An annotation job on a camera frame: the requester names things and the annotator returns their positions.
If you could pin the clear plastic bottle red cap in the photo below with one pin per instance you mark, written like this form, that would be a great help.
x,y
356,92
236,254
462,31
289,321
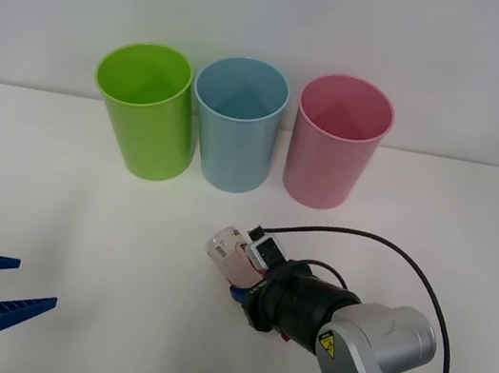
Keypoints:
x,y
224,247

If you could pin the pale blue plastic bin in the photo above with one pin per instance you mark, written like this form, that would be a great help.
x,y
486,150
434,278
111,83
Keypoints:
x,y
234,150

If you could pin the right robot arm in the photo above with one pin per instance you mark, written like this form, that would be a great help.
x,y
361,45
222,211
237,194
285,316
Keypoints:
x,y
376,344

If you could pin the pink plastic bin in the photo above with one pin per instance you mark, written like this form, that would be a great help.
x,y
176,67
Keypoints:
x,y
323,165

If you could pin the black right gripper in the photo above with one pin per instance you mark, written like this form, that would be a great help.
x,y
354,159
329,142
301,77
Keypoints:
x,y
264,302

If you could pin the green plastic bin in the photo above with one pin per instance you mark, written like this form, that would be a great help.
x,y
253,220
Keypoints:
x,y
143,129

